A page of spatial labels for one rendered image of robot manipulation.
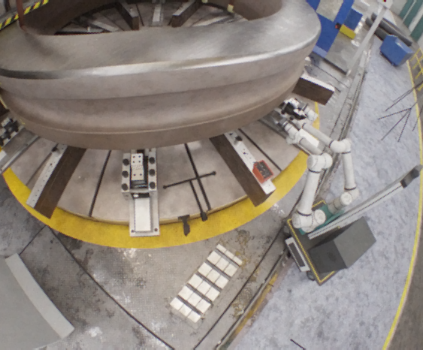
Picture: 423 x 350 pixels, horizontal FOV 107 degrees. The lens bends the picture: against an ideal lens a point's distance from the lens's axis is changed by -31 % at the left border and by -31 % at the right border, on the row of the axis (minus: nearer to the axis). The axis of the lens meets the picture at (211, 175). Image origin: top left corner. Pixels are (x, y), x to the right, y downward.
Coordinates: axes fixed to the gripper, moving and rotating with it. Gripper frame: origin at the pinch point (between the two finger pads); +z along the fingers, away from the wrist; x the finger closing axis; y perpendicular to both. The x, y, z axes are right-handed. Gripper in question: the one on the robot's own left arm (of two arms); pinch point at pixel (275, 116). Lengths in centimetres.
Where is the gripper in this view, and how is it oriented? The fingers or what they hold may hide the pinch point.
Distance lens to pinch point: 253.9
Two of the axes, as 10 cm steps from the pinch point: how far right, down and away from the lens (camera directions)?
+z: -6.5, -7.1, 2.8
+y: 1.4, -4.7, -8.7
